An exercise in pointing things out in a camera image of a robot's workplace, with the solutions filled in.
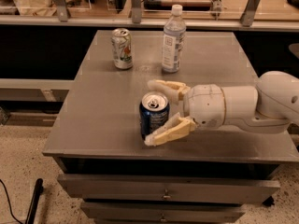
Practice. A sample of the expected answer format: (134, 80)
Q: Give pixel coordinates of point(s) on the grey metal rail bracket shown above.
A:
(248, 14)
(62, 11)
(136, 12)

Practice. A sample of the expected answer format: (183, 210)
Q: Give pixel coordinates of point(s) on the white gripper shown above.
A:
(204, 105)

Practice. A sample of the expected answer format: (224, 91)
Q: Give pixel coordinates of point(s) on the grey metal rail bracket right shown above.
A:
(248, 14)

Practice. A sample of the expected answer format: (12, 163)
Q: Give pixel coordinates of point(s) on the grey metal rail bracket middle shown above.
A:
(136, 12)

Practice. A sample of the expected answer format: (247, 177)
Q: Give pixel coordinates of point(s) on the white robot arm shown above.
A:
(270, 106)

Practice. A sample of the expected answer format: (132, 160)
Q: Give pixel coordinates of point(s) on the blue pepsi can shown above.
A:
(154, 112)

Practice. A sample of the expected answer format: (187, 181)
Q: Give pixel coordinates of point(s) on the clear plastic water bottle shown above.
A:
(173, 39)

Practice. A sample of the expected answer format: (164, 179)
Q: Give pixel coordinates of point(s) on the silver green 7up can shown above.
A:
(121, 48)

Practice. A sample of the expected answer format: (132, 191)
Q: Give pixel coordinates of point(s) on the grey upper drawer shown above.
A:
(168, 188)

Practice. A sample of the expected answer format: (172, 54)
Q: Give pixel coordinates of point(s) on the grey metal rail bracket left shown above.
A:
(62, 11)

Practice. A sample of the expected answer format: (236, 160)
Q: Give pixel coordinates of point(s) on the grey lower drawer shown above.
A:
(139, 213)

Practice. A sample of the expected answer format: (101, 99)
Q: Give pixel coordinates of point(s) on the grey drawer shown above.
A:
(139, 213)
(168, 188)

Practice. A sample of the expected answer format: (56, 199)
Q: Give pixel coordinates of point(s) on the grey drawer cabinet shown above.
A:
(141, 146)

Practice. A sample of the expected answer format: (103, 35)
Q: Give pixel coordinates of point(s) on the black pole on floor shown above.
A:
(34, 201)

